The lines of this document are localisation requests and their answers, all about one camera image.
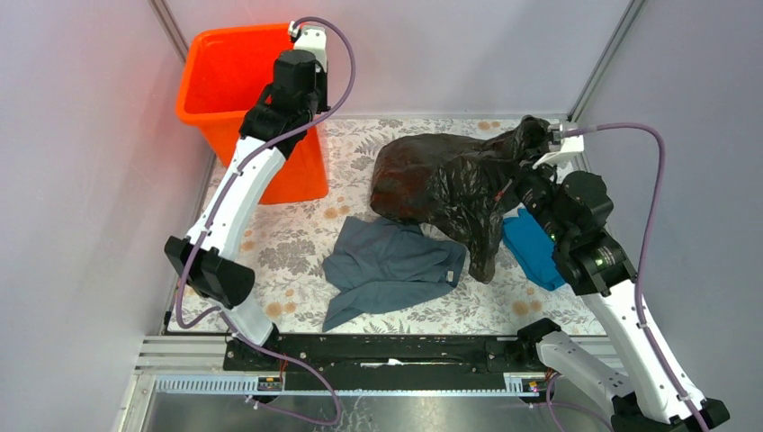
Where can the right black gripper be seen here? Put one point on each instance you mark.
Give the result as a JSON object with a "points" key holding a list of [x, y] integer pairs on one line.
{"points": [[526, 171]]}

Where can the black plastic trash bag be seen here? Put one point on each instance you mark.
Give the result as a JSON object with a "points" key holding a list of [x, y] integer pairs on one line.
{"points": [[456, 183]]}

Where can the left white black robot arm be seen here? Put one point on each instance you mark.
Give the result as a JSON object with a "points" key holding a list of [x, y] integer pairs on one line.
{"points": [[205, 258]]}

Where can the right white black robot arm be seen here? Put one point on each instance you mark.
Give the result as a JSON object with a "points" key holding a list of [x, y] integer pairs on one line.
{"points": [[652, 393]]}

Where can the orange plastic trash bin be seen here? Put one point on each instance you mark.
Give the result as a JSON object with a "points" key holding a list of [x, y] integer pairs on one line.
{"points": [[225, 72]]}

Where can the teal blue cloth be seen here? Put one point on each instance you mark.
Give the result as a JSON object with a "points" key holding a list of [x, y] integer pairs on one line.
{"points": [[532, 249]]}

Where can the grey-blue cloth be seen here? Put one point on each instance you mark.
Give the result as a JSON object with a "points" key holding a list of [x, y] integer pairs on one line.
{"points": [[382, 266]]}

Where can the floral patterned table mat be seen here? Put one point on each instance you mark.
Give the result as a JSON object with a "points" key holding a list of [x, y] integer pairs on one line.
{"points": [[286, 245]]}

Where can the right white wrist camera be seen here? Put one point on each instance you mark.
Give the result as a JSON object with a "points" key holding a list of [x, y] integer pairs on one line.
{"points": [[564, 144]]}

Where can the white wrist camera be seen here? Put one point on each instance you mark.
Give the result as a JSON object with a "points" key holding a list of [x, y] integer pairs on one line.
{"points": [[564, 144], [312, 39]]}

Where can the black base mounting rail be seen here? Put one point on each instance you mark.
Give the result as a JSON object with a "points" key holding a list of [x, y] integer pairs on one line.
{"points": [[378, 363]]}

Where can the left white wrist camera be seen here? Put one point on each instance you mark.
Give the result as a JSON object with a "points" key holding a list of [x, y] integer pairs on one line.
{"points": [[312, 39]]}

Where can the aluminium frame rails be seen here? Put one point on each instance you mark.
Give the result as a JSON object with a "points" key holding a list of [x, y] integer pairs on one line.
{"points": [[193, 364]]}

